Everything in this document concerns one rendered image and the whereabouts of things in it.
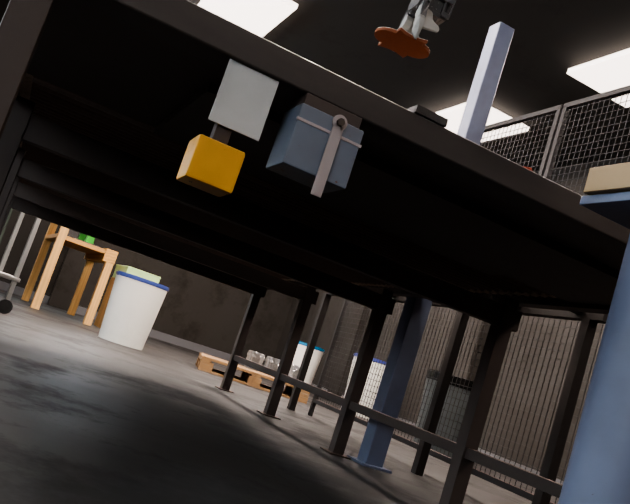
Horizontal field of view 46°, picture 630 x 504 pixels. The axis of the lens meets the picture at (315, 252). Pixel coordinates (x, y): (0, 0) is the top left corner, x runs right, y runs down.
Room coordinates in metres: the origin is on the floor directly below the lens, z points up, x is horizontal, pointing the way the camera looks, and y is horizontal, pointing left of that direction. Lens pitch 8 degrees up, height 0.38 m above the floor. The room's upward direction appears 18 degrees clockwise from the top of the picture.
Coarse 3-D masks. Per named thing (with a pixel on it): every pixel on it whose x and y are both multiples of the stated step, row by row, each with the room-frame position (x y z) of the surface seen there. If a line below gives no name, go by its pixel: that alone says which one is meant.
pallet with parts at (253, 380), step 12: (204, 360) 7.20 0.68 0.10; (216, 360) 7.22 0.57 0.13; (252, 360) 7.82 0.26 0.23; (276, 360) 7.84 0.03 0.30; (216, 372) 7.55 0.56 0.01; (252, 372) 7.27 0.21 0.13; (252, 384) 7.28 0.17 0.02; (288, 384) 7.33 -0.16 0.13; (288, 396) 7.33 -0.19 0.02; (300, 396) 7.35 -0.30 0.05
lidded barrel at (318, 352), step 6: (300, 342) 9.64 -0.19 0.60; (300, 348) 9.64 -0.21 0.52; (318, 348) 9.66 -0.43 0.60; (300, 354) 9.64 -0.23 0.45; (318, 354) 9.70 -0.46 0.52; (294, 360) 9.66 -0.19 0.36; (300, 360) 9.64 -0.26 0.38; (312, 360) 9.66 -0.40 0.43; (318, 360) 9.74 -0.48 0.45; (312, 366) 9.69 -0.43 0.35; (312, 372) 9.72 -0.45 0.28; (306, 378) 9.68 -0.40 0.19; (312, 378) 9.77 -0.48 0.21
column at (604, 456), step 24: (624, 192) 1.34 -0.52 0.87; (624, 216) 1.43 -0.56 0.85; (624, 264) 1.38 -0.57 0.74; (624, 288) 1.35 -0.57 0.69; (624, 312) 1.34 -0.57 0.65; (624, 336) 1.33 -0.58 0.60; (600, 360) 1.37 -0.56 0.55; (624, 360) 1.32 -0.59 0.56; (600, 384) 1.35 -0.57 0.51; (624, 384) 1.31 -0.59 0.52; (600, 408) 1.34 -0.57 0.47; (624, 408) 1.31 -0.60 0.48; (600, 432) 1.33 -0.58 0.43; (624, 432) 1.30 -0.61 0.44; (576, 456) 1.37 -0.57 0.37; (600, 456) 1.32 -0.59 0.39; (624, 456) 1.30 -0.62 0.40; (576, 480) 1.35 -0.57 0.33; (600, 480) 1.31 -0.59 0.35; (624, 480) 1.29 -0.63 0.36
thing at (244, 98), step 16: (240, 64) 1.30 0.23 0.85; (224, 80) 1.29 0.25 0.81; (240, 80) 1.30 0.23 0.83; (256, 80) 1.31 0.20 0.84; (272, 80) 1.32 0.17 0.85; (224, 96) 1.29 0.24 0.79; (240, 96) 1.30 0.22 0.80; (256, 96) 1.31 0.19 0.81; (272, 96) 1.32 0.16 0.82; (224, 112) 1.30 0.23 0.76; (240, 112) 1.31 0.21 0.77; (256, 112) 1.32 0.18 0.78; (240, 128) 1.31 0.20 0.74; (256, 128) 1.32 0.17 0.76
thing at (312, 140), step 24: (312, 96) 1.34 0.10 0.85; (288, 120) 1.36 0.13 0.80; (312, 120) 1.33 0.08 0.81; (336, 120) 1.34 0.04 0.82; (360, 120) 1.38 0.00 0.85; (288, 144) 1.32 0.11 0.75; (312, 144) 1.33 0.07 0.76; (336, 144) 1.34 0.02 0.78; (288, 168) 1.35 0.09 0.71; (312, 168) 1.34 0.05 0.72; (336, 168) 1.35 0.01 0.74; (312, 192) 1.34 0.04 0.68
